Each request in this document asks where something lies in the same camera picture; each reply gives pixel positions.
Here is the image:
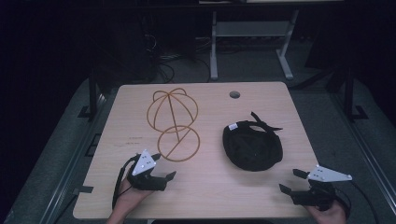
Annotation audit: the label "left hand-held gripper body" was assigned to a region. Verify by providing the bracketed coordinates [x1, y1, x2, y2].
[125, 148, 168, 192]

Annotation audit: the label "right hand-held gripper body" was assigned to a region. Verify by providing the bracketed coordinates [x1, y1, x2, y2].
[290, 164, 354, 212]

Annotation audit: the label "gold wire hat stand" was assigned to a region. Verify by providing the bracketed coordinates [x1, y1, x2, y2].
[146, 88, 201, 163]

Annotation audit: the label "black cap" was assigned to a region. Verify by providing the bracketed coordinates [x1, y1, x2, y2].
[221, 111, 284, 173]

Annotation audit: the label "person's left hand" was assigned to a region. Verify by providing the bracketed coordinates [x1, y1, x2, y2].
[115, 176, 156, 217]

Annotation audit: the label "person's right hand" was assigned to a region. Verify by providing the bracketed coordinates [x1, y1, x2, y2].
[305, 199, 348, 224]

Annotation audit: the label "black metal stand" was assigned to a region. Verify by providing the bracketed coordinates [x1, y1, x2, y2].
[78, 66, 106, 121]
[341, 66, 370, 123]

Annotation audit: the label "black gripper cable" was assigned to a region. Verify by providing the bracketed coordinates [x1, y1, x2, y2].
[334, 181, 379, 224]
[111, 154, 139, 210]

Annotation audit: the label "grey metal floor rail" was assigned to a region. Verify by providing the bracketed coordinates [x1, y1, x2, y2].
[38, 92, 120, 224]
[330, 91, 396, 216]

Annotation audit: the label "black floor cables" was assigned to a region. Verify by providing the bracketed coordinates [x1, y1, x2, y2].
[141, 31, 213, 84]

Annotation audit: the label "white metal table frame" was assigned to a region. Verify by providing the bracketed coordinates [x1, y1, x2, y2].
[209, 8, 301, 81]

